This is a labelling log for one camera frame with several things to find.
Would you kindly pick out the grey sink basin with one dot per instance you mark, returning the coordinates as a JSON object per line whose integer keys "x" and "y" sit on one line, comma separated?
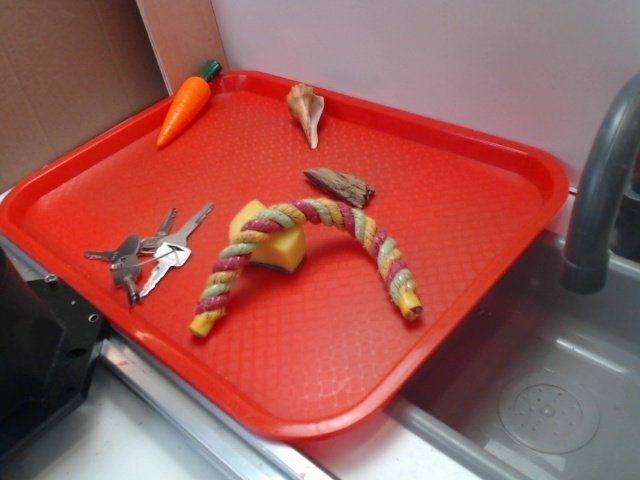
{"x": 536, "y": 382}

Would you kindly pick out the grey sink faucet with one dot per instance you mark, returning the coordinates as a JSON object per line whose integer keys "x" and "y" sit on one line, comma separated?
{"x": 605, "y": 214}

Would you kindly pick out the brown cardboard panel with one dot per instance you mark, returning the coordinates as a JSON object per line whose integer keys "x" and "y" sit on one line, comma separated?
{"x": 71, "y": 70}

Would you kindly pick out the multicolour twisted rope toy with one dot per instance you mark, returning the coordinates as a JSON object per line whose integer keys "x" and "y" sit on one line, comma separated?
{"x": 282, "y": 217}

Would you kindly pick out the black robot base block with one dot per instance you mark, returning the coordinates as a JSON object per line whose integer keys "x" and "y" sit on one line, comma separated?
{"x": 50, "y": 340}

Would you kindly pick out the yellow sponge block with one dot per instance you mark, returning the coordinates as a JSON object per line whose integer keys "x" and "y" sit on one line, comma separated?
{"x": 283, "y": 251}

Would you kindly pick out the silver key bunch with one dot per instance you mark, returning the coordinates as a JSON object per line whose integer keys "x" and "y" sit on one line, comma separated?
{"x": 138, "y": 264}

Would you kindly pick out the beige conch seashell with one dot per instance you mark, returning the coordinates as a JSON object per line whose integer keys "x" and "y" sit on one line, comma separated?
{"x": 306, "y": 107}

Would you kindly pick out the brown wood bark piece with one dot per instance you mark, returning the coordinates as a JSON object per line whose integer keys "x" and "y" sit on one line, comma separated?
{"x": 342, "y": 186}

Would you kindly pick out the red plastic tray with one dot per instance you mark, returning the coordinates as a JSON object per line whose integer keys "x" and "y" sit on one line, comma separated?
{"x": 307, "y": 354}

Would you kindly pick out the orange toy carrot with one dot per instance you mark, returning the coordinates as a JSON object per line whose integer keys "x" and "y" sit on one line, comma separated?
{"x": 187, "y": 103}

